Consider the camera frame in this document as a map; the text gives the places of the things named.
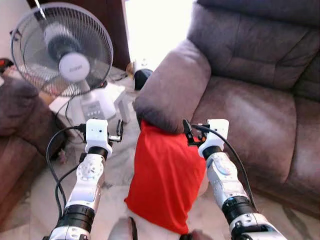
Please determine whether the large brown fabric sofa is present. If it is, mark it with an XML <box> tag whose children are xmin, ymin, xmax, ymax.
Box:
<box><xmin>132</xmin><ymin>0</ymin><xmax>320</xmax><ymax>218</ymax></box>

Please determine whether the small brown fabric sofa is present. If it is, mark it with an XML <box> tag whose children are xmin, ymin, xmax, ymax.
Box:
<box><xmin>0</xmin><ymin>75</ymin><xmax>68</xmax><ymax>226</ymax></box>

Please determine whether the black round container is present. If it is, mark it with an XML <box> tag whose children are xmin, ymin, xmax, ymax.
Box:
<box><xmin>134</xmin><ymin>69</ymin><xmax>153</xmax><ymax>91</ymax></box>

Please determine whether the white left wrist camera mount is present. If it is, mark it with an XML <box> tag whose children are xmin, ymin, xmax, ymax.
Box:
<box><xmin>85</xmin><ymin>119</ymin><xmax>110</xmax><ymax>152</ymax></box>

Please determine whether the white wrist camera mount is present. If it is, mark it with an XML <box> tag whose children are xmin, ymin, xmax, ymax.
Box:
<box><xmin>85</xmin><ymin>119</ymin><xmax>110</xmax><ymax>152</ymax></box>
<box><xmin>199</xmin><ymin>119</ymin><xmax>230</xmax><ymax>157</ymax></box>

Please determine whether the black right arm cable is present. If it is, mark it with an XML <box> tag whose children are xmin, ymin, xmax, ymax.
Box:
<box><xmin>191</xmin><ymin>123</ymin><xmax>258</xmax><ymax>211</ymax></box>

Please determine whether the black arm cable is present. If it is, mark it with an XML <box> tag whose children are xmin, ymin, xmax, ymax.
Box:
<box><xmin>46</xmin><ymin>125</ymin><xmax>87</xmax><ymax>221</ymax></box>
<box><xmin>191</xmin><ymin>123</ymin><xmax>258</xmax><ymax>211</ymax></box>

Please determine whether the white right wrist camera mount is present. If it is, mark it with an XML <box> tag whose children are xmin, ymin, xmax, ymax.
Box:
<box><xmin>199</xmin><ymin>119</ymin><xmax>230</xmax><ymax>157</ymax></box>

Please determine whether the grey left robot leg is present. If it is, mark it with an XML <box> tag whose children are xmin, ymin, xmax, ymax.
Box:
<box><xmin>109</xmin><ymin>216</ymin><xmax>138</xmax><ymax>240</ymax></box>

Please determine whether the white table fan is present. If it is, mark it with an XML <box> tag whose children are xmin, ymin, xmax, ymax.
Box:
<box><xmin>10</xmin><ymin>2</ymin><xmax>126</xmax><ymax>126</ymax></box>

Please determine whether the red pillow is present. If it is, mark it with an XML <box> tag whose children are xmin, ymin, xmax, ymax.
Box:
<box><xmin>124</xmin><ymin>119</ymin><xmax>208</xmax><ymax>235</ymax></box>

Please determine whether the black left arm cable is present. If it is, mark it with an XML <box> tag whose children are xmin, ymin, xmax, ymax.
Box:
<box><xmin>46</xmin><ymin>125</ymin><xmax>87</xmax><ymax>221</ymax></box>

